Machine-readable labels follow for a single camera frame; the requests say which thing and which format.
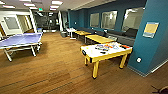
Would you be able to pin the brown black backpack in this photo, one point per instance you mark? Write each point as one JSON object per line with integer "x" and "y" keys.
{"x": 156, "y": 89}

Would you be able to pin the wooden air hockey table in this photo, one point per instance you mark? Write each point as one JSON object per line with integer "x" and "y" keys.
{"x": 96, "y": 55}

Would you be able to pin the ceiling light panel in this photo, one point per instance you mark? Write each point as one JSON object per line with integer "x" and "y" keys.
{"x": 54, "y": 6}
{"x": 29, "y": 4}
{"x": 1, "y": 2}
{"x": 8, "y": 6}
{"x": 56, "y": 2}

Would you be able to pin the dark grey sofa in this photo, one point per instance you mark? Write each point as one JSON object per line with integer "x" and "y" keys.
{"x": 120, "y": 38}

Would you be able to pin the long wooden bench table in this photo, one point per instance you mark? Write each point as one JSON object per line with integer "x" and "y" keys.
{"x": 98, "y": 39}

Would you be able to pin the white wall outlet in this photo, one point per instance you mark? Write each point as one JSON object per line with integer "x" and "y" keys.
{"x": 138, "y": 60}

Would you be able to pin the dark round ottoman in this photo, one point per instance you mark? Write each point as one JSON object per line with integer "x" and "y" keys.
{"x": 63, "y": 34}

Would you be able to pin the blue ping pong table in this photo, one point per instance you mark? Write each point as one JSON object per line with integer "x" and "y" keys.
{"x": 20, "y": 40}

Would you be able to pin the wooden rectangular table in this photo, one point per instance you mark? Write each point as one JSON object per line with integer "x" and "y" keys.
{"x": 82, "y": 33}

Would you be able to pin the purple board game box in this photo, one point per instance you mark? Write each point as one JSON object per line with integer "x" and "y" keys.
{"x": 101, "y": 48}

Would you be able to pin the glass office partition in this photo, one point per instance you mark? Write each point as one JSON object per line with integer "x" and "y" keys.
{"x": 11, "y": 22}

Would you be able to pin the interior glass window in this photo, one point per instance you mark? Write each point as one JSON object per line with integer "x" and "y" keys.
{"x": 132, "y": 19}
{"x": 94, "y": 20}
{"x": 109, "y": 20}

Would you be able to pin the red yellow board game box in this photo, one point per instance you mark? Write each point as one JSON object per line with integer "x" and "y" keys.
{"x": 111, "y": 45}

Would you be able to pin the red orange flat object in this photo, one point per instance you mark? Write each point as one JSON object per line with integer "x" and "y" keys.
{"x": 125, "y": 47}

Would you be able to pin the black sofa back cushion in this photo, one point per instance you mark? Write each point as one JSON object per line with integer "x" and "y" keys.
{"x": 130, "y": 32}

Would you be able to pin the yellow wall notice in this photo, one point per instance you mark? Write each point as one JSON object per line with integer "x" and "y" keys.
{"x": 151, "y": 29}

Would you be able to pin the small white table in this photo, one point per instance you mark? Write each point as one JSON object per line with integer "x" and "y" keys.
{"x": 70, "y": 30}

